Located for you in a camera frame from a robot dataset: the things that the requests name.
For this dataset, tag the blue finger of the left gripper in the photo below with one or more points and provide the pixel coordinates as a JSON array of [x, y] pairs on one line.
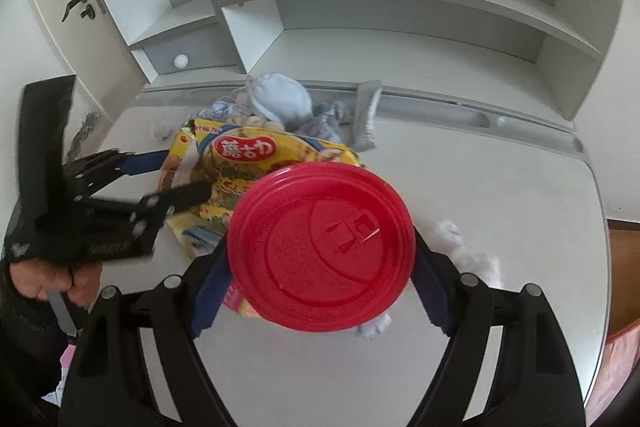
[[143, 163], [184, 197]]

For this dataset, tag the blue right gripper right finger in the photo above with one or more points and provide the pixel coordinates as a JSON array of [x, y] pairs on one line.
[[434, 277]]

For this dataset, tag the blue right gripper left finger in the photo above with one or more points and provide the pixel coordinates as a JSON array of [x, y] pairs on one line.
[[214, 280]]

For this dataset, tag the yellow snack bag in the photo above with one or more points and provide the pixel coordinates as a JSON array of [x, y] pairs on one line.
[[231, 158]]

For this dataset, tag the red plastic cup lid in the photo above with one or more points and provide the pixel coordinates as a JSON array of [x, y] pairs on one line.
[[321, 246]]

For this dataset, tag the person's left hand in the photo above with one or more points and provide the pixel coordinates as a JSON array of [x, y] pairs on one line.
[[34, 278]]

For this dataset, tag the small white tissue ball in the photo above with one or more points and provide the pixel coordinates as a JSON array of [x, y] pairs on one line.
[[160, 132]]

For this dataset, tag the white crumpled tissue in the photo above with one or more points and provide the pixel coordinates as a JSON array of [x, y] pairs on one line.
[[445, 238]]

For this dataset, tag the light blue crumpled cloth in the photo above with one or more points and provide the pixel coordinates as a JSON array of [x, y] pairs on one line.
[[278, 102]]

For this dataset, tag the pink bed blanket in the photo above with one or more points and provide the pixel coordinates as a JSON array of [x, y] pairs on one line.
[[620, 357]]

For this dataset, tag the white desk shelf unit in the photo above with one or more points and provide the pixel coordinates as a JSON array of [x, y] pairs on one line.
[[350, 6]]

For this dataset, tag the white door with black handle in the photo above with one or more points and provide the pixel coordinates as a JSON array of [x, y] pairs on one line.
[[92, 49]]

